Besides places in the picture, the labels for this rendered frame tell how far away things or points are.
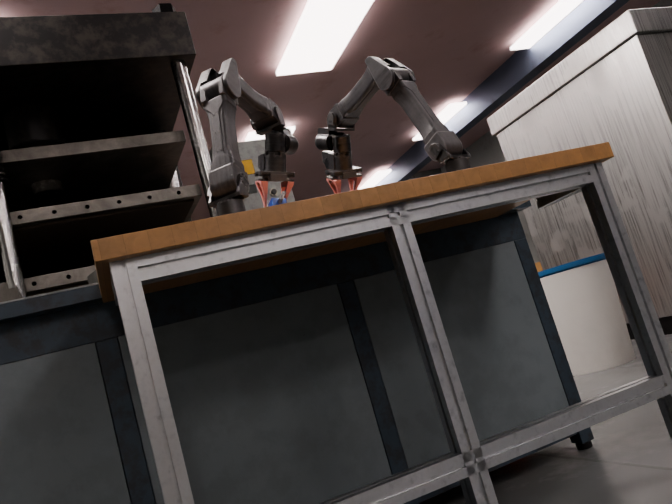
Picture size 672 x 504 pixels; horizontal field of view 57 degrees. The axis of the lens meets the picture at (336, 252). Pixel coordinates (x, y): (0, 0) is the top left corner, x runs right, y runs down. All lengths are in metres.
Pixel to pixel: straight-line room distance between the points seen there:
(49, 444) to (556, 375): 1.42
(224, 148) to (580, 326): 2.55
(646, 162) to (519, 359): 2.50
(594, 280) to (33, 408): 2.84
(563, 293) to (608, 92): 1.46
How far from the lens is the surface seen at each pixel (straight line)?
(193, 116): 2.61
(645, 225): 4.34
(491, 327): 1.93
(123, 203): 2.51
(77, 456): 1.55
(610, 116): 4.41
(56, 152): 2.61
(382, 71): 1.76
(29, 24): 2.71
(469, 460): 1.31
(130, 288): 1.15
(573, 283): 3.55
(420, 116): 1.68
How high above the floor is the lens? 0.50
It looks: 8 degrees up
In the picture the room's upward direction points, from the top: 16 degrees counter-clockwise
